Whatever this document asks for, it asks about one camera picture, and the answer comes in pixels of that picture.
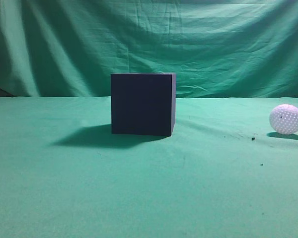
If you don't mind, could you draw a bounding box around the dark blue cube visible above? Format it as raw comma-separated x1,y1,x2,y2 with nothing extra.
111,73,176,136

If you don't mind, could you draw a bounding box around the green table cloth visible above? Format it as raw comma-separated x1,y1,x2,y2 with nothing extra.
0,97,298,238

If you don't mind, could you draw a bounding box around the green backdrop cloth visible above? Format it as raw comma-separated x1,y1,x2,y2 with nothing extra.
0,0,298,98

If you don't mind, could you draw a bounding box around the white dimpled golf ball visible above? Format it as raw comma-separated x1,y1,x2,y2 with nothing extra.
269,104,298,135

